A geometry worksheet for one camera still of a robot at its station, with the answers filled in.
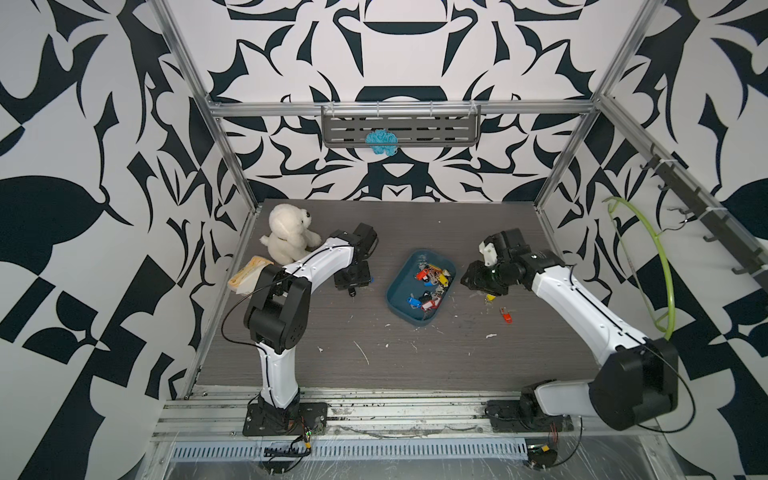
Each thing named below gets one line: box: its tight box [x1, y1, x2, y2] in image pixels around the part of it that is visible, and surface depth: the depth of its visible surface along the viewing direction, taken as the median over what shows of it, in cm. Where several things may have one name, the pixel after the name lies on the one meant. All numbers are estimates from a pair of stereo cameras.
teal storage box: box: [386, 248, 456, 326], surface depth 98 cm
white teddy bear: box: [260, 204, 322, 265], surface depth 93 cm
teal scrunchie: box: [365, 129, 399, 157], surface depth 93 cm
